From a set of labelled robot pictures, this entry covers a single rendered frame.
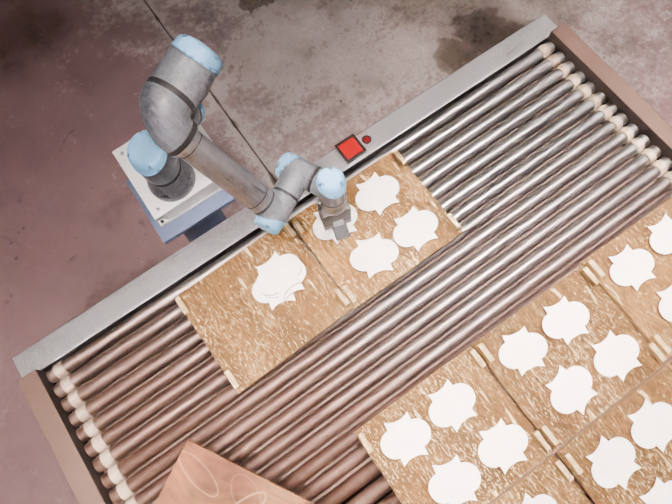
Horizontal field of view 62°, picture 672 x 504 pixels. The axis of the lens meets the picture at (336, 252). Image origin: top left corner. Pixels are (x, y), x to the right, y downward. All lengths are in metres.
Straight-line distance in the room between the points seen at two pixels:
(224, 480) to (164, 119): 0.90
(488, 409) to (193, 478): 0.81
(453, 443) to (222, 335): 0.72
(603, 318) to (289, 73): 2.07
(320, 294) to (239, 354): 0.29
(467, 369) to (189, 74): 1.06
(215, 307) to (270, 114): 1.55
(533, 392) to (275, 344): 0.74
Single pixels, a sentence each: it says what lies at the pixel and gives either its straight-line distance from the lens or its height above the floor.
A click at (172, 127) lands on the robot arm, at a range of 1.30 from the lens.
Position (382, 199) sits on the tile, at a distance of 1.77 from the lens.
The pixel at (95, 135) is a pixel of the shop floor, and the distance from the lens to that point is 3.26.
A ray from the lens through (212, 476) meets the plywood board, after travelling 1.58.
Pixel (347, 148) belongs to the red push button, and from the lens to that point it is 1.86.
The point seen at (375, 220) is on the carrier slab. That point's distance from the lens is 1.75.
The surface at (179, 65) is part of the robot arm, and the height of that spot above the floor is 1.55.
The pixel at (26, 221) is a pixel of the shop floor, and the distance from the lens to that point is 3.21.
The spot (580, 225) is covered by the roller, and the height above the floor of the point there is 0.92.
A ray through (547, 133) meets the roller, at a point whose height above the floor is 0.92.
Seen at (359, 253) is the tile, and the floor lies 0.94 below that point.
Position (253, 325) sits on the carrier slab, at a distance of 1.69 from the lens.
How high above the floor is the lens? 2.57
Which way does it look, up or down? 72 degrees down
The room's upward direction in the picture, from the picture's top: 6 degrees counter-clockwise
